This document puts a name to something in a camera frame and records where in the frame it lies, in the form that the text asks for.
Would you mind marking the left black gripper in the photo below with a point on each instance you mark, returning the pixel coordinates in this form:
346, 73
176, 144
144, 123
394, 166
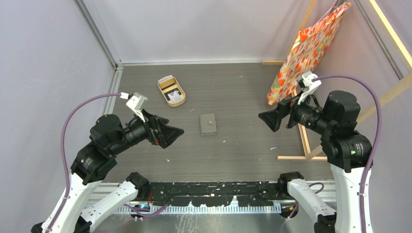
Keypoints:
166, 134

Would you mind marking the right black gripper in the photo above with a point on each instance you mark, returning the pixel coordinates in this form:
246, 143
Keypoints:
273, 117

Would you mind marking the beige card holder wallet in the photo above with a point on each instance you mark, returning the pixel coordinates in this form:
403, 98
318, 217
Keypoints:
208, 124

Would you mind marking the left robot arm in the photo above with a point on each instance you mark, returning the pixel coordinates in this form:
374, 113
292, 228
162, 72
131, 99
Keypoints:
91, 166

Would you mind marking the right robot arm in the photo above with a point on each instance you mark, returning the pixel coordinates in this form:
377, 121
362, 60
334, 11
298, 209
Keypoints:
347, 151

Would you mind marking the loose white card in tray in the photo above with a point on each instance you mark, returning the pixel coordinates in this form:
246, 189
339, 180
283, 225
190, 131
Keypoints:
174, 96

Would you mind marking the gold oval tray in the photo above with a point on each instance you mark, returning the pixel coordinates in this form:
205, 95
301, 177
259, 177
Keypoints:
171, 91

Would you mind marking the orange floral fabric bag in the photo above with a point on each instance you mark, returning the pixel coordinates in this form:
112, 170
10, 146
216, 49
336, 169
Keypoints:
306, 53

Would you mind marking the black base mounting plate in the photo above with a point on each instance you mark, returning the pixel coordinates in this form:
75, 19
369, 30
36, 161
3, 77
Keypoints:
213, 194

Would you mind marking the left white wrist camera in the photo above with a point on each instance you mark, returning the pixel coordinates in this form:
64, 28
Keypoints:
135, 104

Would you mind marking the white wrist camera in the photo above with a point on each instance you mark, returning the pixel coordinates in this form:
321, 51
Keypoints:
308, 84
135, 104

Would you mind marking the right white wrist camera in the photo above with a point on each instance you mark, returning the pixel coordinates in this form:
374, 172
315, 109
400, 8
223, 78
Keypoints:
308, 84

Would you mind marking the wooden frame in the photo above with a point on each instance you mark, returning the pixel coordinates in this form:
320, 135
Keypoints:
404, 83

